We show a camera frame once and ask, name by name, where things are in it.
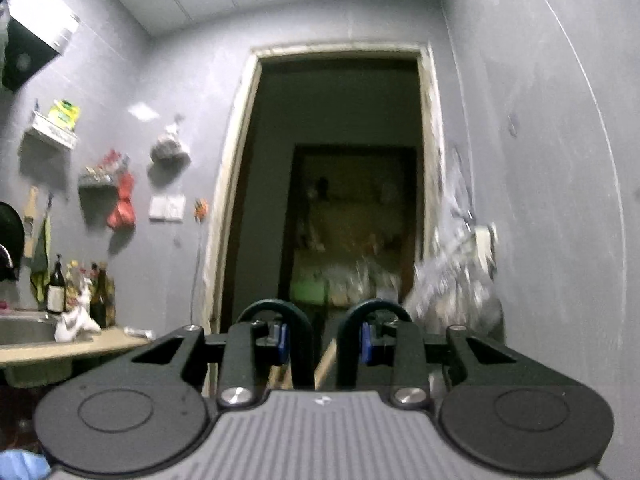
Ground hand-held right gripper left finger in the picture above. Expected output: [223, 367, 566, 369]
[55, 320, 292, 409]

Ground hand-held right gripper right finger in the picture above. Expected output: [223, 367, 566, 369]
[360, 321, 587, 409]

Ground dark green handled scissors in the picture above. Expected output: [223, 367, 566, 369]
[234, 298, 414, 392]

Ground green box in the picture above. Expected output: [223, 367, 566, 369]
[289, 279, 326, 306]

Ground hanging plastic bag dark contents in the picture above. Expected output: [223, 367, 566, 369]
[404, 229, 505, 339]

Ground wooden shelf cabinet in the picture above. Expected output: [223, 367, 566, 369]
[279, 144, 419, 312]

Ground beige kitchen counter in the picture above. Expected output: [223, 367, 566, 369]
[0, 327, 151, 367]

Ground empty clear plastic bag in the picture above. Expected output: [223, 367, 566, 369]
[439, 149, 474, 222]

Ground dark glass bottle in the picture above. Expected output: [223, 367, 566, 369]
[89, 262, 109, 329]
[47, 254, 66, 314]

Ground white plastic bag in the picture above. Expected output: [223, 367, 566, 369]
[53, 279, 101, 344]

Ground red net bag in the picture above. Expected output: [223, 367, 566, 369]
[105, 172, 137, 231]

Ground small hanging bag dark contents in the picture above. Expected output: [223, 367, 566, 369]
[149, 114, 192, 166]

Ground green cloth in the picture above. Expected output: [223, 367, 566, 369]
[29, 209, 51, 302]

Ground steel sink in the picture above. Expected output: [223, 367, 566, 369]
[0, 309, 56, 346]

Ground blue cloth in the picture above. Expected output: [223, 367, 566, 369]
[0, 449, 51, 480]

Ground black pan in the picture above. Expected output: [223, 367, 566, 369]
[0, 202, 25, 282]

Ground green packets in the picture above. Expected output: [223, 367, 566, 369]
[49, 99, 81, 129]

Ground black range hood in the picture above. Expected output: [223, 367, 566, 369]
[0, 0, 81, 92]

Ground hanging cable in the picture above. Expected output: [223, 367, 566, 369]
[192, 219, 206, 327]

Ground white wall switch plate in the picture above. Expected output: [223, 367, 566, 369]
[149, 194, 186, 222]

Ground door frame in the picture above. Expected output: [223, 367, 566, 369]
[202, 42, 447, 332]

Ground wire wall rack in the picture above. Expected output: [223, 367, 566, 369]
[77, 149, 131, 191]

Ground wooden handled brush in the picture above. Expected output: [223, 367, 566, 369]
[24, 185, 40, 259]

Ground white wall shelf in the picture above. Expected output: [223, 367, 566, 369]
[22, 112, 79, 151]

